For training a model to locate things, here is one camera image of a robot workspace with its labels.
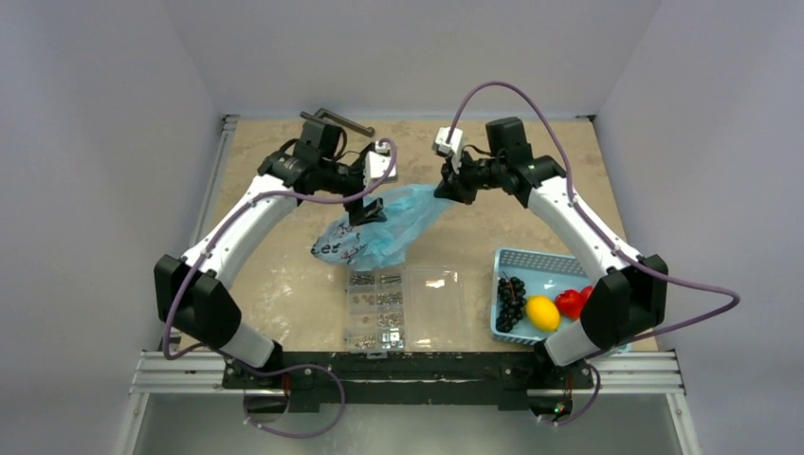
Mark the light blue printed plastic bag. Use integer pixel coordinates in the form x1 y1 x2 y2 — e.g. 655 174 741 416
311 184 455 271

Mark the light blue plastic basket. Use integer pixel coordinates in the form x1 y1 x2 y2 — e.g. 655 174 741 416
489 248 591 346

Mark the dark fake grape bunch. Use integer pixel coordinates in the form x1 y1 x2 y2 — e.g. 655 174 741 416
495 273 526 333

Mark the yellow fake lemon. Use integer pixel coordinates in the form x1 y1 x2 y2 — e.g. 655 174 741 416
525 296 561 332

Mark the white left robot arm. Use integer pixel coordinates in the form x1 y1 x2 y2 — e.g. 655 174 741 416
154 119 397 388

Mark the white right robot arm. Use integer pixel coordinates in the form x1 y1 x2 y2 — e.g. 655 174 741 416
432 118 667 386

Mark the red fake bell pepper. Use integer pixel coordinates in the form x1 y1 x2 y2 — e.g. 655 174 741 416
554 286 594 320

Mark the clear plastic organizer box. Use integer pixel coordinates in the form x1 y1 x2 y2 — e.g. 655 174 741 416
344 267 468 356

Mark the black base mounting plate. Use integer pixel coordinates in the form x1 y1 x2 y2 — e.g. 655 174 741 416
222 352 594 412

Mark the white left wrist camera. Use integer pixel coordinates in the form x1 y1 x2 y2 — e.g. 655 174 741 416
364 141 392 187

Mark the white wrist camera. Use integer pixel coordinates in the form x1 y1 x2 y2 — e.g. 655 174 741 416
431 127 464 173
364 141 392 187

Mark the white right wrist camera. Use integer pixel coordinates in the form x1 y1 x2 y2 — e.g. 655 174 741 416
431 127 464 173

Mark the dark metal crank handle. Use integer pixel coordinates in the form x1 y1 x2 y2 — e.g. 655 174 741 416
300 108 375 137

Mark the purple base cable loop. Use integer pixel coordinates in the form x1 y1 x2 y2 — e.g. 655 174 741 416
242 359 349 440

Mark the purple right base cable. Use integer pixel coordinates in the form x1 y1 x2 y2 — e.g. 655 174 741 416
535 357 604 428

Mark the aluminium extrusion rail frame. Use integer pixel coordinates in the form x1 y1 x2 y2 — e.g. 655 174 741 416
113 114 704 455

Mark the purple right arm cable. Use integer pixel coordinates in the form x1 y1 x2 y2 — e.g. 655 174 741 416
447 82 741 360

